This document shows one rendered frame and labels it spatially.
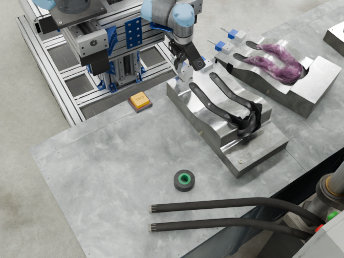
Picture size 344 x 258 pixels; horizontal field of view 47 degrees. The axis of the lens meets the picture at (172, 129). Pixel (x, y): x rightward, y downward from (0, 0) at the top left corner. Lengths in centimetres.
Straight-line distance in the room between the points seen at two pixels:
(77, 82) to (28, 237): 100
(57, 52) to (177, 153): 151
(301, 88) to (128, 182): 82
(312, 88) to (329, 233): 104
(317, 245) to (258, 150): 78
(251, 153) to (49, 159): 80
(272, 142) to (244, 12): 203
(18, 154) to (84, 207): 123
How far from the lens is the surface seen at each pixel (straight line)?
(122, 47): 207
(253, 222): 142
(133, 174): 156
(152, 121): 169
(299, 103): 176
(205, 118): 158
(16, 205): 252
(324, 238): 83
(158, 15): 144
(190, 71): 167
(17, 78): 308
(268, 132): 164
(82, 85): 263
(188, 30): 144
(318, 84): 180
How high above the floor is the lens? 218
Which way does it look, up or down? 56 degrees down
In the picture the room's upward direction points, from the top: 3 degrees clockwise
